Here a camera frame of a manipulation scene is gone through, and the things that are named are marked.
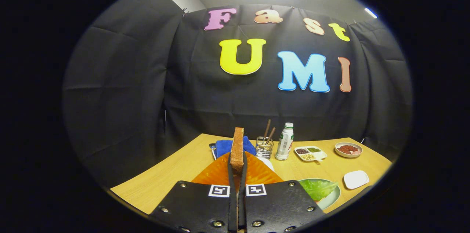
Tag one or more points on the white round plate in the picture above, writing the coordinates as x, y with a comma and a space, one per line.
348, 155

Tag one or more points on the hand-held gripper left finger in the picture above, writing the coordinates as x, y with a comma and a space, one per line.
232, 207

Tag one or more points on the pile of green beans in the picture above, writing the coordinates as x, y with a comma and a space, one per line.
314, 149

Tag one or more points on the white divided dish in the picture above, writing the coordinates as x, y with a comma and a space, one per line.
320, 155

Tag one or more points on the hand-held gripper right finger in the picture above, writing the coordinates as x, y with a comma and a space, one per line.
242, 211

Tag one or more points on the white drink bottle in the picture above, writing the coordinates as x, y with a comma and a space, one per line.
284, 145

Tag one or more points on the toasted bread slice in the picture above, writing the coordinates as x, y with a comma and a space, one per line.
237, 148

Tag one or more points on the blue oven mitt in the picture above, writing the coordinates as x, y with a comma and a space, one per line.
222, 146

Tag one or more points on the green lettuce leaf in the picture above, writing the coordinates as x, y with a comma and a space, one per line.
317, 189

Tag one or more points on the black backdrop cloth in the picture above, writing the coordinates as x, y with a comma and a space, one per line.
128, 79

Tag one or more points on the pile of yellow soybeans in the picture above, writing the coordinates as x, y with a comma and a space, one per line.
307, 157

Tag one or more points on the pale green bowl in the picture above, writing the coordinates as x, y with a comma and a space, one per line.
332, 198

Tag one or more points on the white square plate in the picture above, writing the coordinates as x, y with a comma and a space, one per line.
356, 179

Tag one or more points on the pile of dark red beans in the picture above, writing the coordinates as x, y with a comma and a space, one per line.
302, 150

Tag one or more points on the red meat slice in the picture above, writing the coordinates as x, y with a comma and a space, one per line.
343, 149
352, 148

